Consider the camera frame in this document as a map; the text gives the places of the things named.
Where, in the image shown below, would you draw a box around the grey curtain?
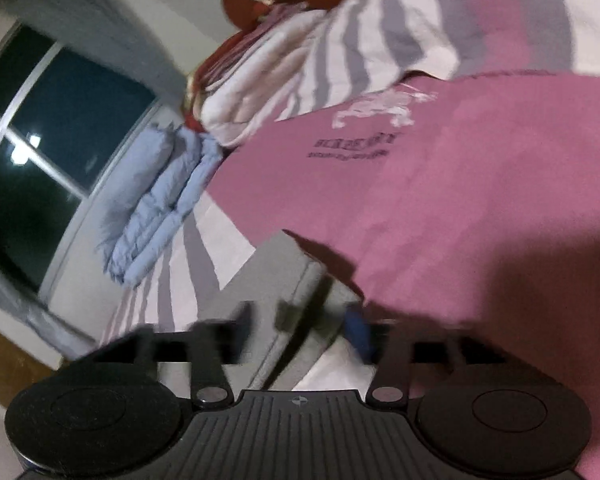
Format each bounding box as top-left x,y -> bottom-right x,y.
0,0 -> 193,111
0,250 -> 98,361

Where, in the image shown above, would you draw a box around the stack of folded clothes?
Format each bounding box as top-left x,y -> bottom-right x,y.
184,0 -> 308,133

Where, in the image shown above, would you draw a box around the folded light blue duvet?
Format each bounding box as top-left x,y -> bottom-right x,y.
97,122 -> 226,286

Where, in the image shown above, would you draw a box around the striped pillow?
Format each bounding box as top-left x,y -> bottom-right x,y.
275,0 -> 600,126

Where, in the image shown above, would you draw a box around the folded white blanket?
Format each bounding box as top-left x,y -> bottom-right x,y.
200,10 -> 331,147

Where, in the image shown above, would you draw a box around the grey pants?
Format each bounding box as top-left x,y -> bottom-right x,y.
200,232 -> 367,392

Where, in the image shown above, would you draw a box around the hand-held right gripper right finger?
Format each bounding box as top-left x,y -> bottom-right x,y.
344,310 -> 506,407

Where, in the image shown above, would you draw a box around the window with white frame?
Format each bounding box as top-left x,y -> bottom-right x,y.
0,25 -> 167,297

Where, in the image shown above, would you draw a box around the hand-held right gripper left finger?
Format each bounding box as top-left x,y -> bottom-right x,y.
77,302 -> 256,407

